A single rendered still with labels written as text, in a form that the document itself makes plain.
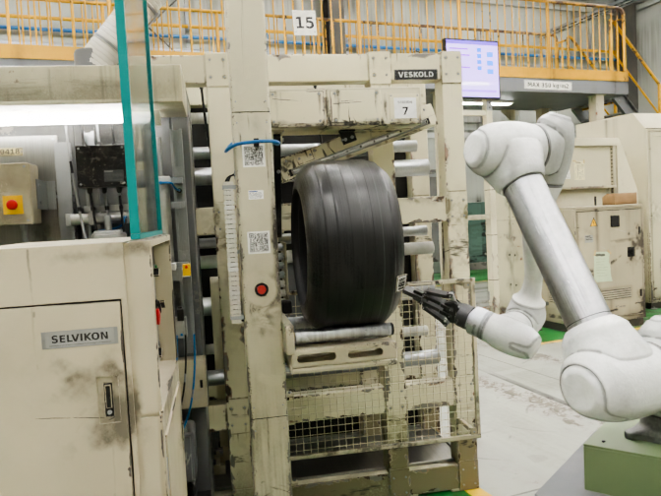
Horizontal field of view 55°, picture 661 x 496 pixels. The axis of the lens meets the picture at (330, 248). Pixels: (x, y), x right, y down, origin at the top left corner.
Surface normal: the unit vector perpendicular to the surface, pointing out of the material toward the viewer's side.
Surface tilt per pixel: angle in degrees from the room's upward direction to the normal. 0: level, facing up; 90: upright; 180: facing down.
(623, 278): 90
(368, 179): 44
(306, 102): 90
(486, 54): 90
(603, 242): 90
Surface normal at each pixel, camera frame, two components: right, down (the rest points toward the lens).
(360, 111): 0.18, 0.04
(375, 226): 0.16, -0.18
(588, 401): -0.88, 0.11
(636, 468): -0.62, 0.07
